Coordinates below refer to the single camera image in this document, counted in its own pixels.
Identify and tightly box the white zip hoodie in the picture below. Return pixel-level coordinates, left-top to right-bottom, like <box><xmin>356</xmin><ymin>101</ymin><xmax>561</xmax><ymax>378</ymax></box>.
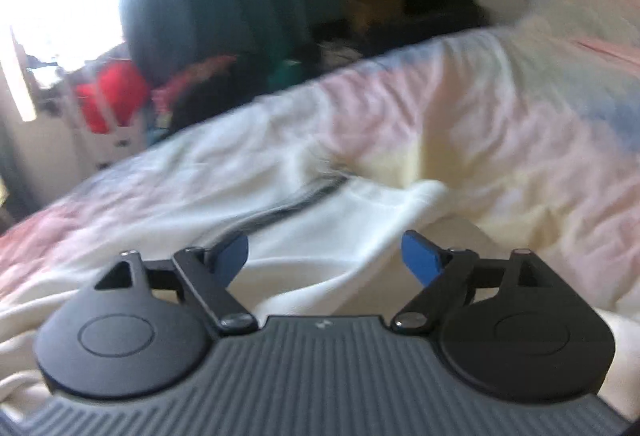
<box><xmin>0</xmin><ymin>173</ymin><xmax>640</xmax><ymax>417</ymax></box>

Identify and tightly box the pink clothes pile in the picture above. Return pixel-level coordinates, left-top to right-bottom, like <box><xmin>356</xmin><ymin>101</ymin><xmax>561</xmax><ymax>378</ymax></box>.
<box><xmin>152</xmin><ymin>55</ymin><xmax>236</xmax><ymax>115</ymax></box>

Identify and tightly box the pastel bed sheet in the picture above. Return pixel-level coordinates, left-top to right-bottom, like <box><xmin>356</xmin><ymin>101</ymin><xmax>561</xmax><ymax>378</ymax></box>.
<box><xmin>1</xmin><ymin>0</ymin><xmax>639</xmax><ymax>318</ymax></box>

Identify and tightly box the red bag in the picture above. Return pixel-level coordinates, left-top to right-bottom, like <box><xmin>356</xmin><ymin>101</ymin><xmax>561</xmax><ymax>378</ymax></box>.
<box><xmin>75</xmin><ymin>60</ymin><xmax>151</xmax><ymax>134</ymax></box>

